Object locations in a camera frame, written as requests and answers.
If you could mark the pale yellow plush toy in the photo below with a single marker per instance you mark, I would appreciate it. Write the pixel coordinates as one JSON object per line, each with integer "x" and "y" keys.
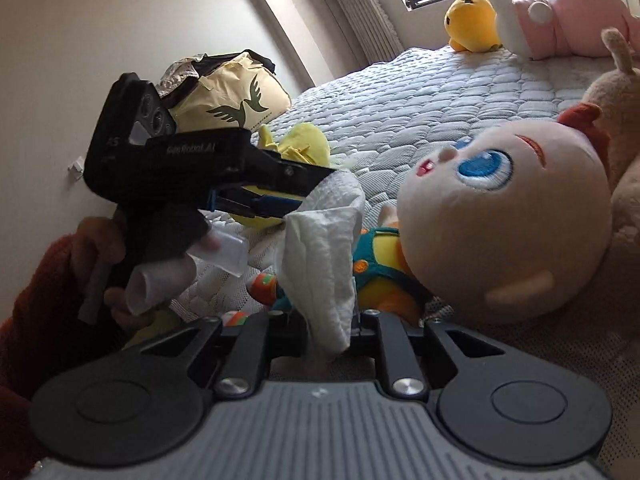
{"x": 300, "y": 142}

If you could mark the white quilted mattress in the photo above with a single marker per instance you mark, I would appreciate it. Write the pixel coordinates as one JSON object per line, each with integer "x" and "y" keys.
{"x": 415, "y": 100}

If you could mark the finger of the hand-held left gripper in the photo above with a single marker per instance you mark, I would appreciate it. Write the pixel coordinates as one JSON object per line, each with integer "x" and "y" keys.
{"x": 265, "y": 206}
{"x": 292, "y": 175}

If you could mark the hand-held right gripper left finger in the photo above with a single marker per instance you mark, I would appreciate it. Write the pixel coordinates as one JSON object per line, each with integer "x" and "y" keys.
{"x": 249, "y": 352}

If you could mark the grey and black clothes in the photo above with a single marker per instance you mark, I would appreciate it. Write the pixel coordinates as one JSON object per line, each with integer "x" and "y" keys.
{"x": 175, "y": 80}

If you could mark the round yellow plush toy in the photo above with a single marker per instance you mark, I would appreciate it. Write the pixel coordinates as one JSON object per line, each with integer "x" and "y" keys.
{"x": 472, "y": 22}

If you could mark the beige plush toy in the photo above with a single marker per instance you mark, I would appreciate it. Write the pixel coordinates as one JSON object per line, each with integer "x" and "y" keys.
{"x": 620, "y": 125}

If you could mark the white wall socket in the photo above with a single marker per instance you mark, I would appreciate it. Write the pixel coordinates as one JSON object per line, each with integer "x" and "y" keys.
{"x": 76, "y": 167}

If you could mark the pink and white plush toy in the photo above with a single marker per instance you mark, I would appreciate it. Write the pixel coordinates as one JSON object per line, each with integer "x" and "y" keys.
{"x": 565, "y": 20}

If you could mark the big-headed doll plush teal overalls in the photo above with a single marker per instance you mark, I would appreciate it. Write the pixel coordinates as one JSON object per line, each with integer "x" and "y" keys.
{"x": 500, "y": 220}

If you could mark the white paper towel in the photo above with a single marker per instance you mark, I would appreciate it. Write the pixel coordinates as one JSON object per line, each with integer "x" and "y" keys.
{"x": 325, "y": 240}

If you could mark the grey ribbed curtain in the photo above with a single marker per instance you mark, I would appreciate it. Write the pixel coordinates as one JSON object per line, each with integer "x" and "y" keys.
{"x": 367, "y": 5}

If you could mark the person's left hand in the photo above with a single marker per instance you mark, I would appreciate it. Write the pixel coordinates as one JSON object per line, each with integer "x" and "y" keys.
{"x": 97, "y": 240}

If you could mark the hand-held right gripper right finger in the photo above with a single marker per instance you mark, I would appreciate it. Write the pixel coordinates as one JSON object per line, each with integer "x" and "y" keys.
{"x": 395, "y": 355}

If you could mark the beige tote bag bird print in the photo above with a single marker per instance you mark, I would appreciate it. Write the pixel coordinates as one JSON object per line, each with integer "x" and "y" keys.
{"x": 225, "y": 97}

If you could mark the person's left forearm red sleeve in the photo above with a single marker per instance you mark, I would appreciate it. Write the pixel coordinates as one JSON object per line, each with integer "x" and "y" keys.
{"x": 30, "y": 330}

